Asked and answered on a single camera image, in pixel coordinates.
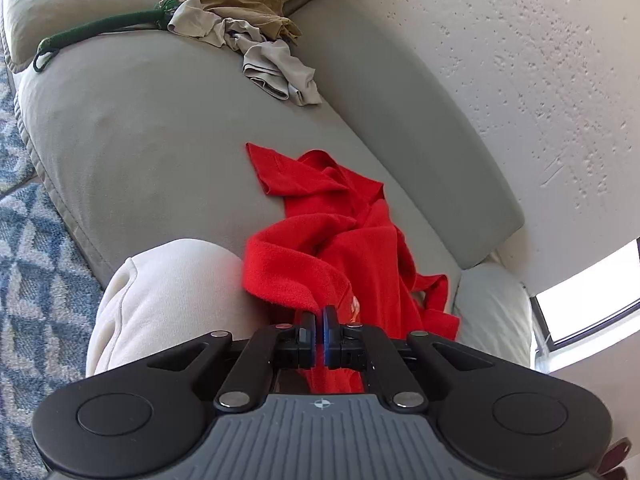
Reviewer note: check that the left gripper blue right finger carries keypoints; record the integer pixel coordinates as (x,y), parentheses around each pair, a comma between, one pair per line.
(367,350)

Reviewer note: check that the light grey crumpled garment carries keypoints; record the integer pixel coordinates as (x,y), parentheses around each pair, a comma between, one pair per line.
(268,64)

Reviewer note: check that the large light grey cushion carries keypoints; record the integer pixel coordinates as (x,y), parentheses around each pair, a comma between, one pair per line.
(495,313)

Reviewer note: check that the blue patterned rug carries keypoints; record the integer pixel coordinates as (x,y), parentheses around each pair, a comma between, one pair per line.
(49,299)

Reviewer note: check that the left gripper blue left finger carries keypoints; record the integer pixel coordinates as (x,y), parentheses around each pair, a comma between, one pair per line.
(272,348)

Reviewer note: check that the tan crumpled garment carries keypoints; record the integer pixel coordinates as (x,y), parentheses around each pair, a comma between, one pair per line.
(266,15)

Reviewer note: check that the green plush toy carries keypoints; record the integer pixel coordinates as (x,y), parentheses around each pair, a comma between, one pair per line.
(158,17)

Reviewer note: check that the grey sofa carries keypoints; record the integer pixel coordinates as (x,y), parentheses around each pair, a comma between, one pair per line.
(140,137)

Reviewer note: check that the red t-shirt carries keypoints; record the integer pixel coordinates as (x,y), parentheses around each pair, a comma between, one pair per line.
(338,247)

